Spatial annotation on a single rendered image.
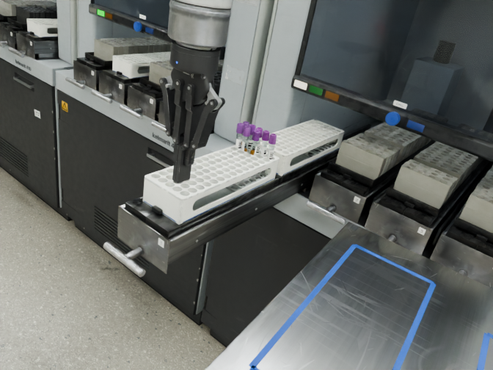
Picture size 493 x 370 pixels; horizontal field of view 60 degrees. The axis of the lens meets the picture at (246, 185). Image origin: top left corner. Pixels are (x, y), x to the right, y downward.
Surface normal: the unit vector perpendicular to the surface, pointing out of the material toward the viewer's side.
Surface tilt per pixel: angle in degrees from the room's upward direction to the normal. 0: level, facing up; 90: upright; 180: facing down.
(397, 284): 0
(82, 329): 0
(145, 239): 90
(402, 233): 90
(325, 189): 90
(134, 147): 90
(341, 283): 0
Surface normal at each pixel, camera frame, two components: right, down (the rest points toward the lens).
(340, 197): -0.61, 0.28
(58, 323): 0.17, -0.87
